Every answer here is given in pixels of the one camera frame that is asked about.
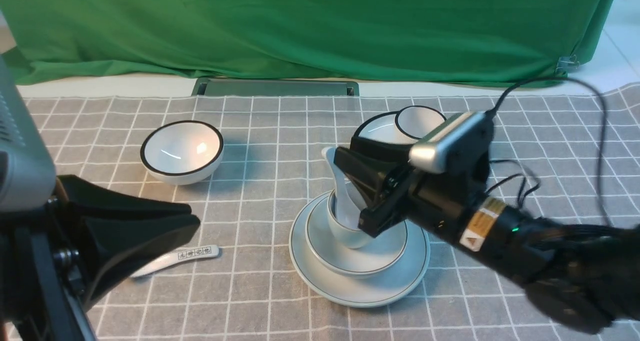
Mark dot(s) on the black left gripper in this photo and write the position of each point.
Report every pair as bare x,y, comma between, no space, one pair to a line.
63,253

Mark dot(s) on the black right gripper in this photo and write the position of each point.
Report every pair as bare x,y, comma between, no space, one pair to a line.
454,207

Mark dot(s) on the plain white ceramic spoon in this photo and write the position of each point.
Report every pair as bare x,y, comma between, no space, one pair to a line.
342,191

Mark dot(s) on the white shallow bowl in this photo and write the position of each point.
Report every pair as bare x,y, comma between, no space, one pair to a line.
376,255

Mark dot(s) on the white handleless tea cup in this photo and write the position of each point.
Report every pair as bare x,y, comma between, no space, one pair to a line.
352,239

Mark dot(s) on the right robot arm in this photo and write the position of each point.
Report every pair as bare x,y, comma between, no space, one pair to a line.
583,276

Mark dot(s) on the black-rimmed cartoon plate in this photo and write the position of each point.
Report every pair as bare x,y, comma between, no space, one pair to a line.
383,128

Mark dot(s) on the small black-rimmed white cup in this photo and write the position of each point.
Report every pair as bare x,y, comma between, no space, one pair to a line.
416,121

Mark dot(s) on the white spoon with characters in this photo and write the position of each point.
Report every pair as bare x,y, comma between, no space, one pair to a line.
177,257

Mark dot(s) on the black-rimmed white bowl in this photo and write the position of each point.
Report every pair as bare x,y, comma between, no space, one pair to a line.
183,152

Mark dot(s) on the large white plate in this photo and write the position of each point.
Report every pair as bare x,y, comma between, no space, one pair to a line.
380,289

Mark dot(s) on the grey checked tablecloth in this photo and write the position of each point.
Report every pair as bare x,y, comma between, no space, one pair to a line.
270,169

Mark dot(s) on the green backdrop cloth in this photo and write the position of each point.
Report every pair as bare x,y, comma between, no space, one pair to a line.
490,43

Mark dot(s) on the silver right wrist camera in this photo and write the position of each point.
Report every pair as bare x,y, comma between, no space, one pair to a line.
456,146

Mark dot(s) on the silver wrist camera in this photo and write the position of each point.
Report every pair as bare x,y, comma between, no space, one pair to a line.
456,146
28,173

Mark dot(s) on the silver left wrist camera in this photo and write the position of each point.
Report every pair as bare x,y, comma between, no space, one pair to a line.
28,173

